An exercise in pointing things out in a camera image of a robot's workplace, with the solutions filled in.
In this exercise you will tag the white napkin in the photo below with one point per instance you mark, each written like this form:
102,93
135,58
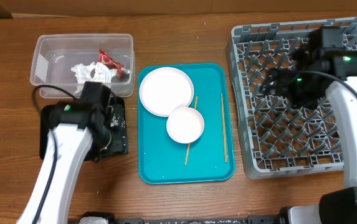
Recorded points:
95,72

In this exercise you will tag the large white plate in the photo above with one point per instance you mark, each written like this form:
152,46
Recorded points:
165,90

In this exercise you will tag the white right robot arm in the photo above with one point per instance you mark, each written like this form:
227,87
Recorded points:
325,68

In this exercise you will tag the clear plastic bin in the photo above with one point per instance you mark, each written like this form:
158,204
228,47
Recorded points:
56,55

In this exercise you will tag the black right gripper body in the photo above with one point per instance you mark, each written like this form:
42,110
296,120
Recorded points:
308,66

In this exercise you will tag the black frame rail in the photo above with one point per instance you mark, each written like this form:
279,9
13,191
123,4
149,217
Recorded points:
252,219

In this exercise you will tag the wooden chopstick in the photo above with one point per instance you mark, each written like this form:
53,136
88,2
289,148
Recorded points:
189,144
224,129

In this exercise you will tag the wooden chopstick right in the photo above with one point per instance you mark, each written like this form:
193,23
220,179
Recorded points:
224,129

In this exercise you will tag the wooden chopstick left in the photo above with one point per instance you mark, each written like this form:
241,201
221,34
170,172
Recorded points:
189,144

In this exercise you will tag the cooked rice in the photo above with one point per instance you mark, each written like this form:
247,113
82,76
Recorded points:
118,120

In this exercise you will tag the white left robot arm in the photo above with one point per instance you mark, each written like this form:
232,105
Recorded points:
73,129

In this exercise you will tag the red snack wrapper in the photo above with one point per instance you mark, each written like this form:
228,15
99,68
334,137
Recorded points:
105,59

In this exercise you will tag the black plastic tray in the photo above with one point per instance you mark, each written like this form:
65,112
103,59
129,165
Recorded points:
118,145

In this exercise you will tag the grey dishwasher rack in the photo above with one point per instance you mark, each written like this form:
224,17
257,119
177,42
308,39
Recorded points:
276,140

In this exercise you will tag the small pink bowl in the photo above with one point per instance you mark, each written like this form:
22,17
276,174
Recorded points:
185,125

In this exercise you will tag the teal serving tray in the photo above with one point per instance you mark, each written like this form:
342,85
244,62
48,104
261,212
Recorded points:
161,160

